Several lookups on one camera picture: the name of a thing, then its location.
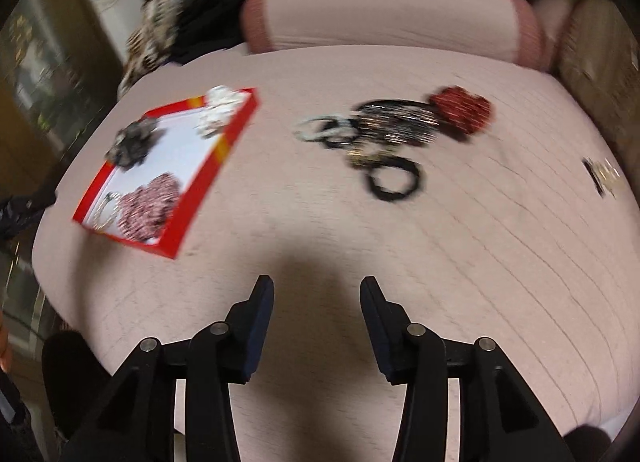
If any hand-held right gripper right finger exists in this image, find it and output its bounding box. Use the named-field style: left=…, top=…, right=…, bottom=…
left=360, top=276, right=576, bottom=462

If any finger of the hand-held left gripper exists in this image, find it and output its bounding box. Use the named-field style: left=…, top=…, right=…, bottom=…
left=0, top=188, right=57, bottom=243

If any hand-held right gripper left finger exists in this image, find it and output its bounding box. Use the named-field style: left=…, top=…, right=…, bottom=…
left=60, top=274, right=276, bottom=462

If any black spiral hair tie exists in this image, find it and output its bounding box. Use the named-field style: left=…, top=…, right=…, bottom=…
left=366, top=161, right=425, bottom=203

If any red and white tray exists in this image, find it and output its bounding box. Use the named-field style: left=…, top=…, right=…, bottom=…
left=72, top=88, right=260, bottom=260

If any green gold beaded bracelet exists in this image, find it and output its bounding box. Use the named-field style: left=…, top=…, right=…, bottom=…
left=347, top=148, right=396, bottom=170

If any thin black hair tie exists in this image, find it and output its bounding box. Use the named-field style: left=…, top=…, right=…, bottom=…
left=322, top=126, right=362, bottom=150

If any light beaded bracelet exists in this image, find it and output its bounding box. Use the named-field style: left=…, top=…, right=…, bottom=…
left=294, top=116, right=353, bottom=143

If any red patterned scrunchie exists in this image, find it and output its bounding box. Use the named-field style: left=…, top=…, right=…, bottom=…
left=429, top=86, right=496, bottom=135

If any camouflage scrunchie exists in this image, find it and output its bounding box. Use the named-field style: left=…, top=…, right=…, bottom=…
left=105, top=120, right=161, bottom=171

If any pink patterned scrunchie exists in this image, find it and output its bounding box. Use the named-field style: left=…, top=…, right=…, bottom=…
left=117, top=173, right=182, bottom=243

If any wooden glass cabinet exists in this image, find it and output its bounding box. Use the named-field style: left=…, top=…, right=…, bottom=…
left=0, top=0, right=118, bottom=177

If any floral cloth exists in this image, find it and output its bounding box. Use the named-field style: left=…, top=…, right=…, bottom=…
left=117, top=0, right=183, bottom=97

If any white floral scrunchie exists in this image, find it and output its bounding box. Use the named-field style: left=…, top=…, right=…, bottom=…
left=196, top=85, right=251, bottom=139

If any black cloth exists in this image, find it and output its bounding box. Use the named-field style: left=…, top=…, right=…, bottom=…
left=172, top=0, right=251, bottom=65

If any gold hair clip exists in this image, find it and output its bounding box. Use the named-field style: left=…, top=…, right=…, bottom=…
left=582, top=157, right=623, bottom=199

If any pink bolster pillow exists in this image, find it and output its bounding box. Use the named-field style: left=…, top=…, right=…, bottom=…
left=240, top=0, right=548, bottom=70

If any striped sofa cushion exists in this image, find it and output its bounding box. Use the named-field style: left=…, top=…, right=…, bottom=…
left=555, top=0, right=640, bottom=153

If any pearl bracelet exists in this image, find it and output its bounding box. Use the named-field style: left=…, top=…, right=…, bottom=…
left=92, top=191, right=123, bottom=230

